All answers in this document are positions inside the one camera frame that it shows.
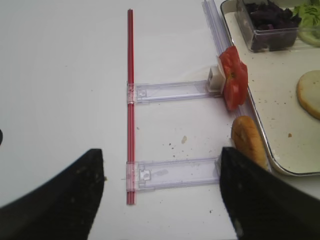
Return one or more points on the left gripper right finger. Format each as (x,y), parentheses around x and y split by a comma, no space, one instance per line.
(263,207)

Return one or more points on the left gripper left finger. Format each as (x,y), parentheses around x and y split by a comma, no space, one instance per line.
(64,208)

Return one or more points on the front tomato slice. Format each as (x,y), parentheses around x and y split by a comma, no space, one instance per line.
(236,85)

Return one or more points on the tomato slice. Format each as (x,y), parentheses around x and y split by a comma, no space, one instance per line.
(230,61)
(236,85)

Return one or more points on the white tomato pusher block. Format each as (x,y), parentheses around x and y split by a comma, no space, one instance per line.
(216,77)

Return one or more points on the rear tomato slice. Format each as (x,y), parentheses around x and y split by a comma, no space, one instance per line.
(230,61)

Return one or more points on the green lettuce pile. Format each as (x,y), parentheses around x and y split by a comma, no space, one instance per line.
(309,26)

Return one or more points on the bun half left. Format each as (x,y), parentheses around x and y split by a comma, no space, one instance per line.
(248,141)

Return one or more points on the metal serving tray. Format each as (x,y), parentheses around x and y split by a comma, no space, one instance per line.
(290,134)

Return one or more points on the bun bottom on tray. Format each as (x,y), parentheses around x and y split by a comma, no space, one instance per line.
(308,92)

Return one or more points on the purple cabbage shreds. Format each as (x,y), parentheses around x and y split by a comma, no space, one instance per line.
(275,27)

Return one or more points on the clear plastic container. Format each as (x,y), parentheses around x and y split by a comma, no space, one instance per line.
(246,26)

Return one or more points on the left red rod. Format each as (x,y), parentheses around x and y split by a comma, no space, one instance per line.
(130,107)

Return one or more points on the left clear long divider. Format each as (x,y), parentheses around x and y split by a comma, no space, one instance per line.
(222,42)

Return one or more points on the lower left clear rail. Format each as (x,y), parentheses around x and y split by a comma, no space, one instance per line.
(157,175)

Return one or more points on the clear rail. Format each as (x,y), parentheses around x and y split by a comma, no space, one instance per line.
(157,175)
(148,93)

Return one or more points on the upper left clear rail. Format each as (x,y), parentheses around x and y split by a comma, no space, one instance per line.
(148,93)

